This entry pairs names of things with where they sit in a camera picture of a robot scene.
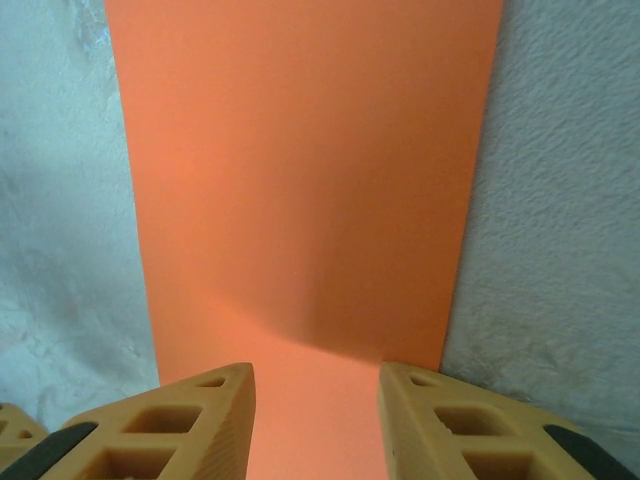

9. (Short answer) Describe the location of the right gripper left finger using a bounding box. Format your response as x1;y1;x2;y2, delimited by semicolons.
19;362;259;480

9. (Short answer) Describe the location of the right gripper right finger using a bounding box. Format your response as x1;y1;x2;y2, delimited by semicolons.
375;360;640;480

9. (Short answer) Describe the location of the orange paper sheet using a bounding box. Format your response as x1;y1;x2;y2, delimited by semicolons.
102;0;504;480

